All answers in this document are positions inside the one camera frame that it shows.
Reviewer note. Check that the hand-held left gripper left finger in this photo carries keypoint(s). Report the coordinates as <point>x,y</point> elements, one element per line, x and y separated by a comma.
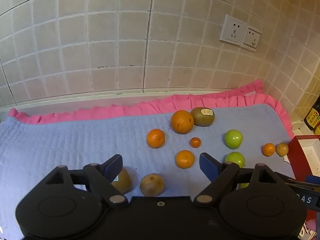
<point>113,167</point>

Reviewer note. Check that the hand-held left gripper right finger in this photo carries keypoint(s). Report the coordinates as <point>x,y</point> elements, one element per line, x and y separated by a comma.
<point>208,167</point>

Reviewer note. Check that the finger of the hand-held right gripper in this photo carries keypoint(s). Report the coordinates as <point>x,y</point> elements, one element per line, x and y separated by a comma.
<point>312,179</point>

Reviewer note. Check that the red box white inside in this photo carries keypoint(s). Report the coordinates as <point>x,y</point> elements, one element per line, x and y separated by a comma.
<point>297,155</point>

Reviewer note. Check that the round brown speckled fruit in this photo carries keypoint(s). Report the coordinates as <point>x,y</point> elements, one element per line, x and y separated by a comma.
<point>152,185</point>

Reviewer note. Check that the kiwi with sticker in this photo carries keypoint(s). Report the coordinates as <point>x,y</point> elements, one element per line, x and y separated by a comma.
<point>203,118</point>

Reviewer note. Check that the medium mandarin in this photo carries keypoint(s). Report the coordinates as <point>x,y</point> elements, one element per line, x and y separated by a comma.
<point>155,138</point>
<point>185,159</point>

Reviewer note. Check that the green apple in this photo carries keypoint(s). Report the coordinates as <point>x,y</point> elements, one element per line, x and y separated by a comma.
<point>233,139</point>
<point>235,158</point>

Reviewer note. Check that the tiny mandarin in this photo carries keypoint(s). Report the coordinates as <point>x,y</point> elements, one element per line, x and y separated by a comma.
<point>195,142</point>

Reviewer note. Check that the small brown kiwi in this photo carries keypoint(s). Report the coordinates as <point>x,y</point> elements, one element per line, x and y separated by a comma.
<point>282,149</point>

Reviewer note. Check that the yellow plastic jug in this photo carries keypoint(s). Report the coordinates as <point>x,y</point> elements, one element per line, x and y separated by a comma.
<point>318,130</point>

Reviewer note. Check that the large orange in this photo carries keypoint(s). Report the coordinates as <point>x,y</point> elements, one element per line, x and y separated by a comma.
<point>182,122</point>

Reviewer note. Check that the small mandarin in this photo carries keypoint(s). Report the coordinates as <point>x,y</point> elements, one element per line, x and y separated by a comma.
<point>268,149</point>

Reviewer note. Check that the blue quilted mat pink ruffle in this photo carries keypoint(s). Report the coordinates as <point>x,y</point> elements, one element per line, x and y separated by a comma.
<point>62,142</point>

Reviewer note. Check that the small dark bottle yellow label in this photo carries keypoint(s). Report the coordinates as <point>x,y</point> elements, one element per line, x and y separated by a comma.
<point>312,118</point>

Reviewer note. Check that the white beige wall socket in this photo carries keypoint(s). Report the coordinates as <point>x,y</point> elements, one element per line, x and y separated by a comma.
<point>252,39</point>

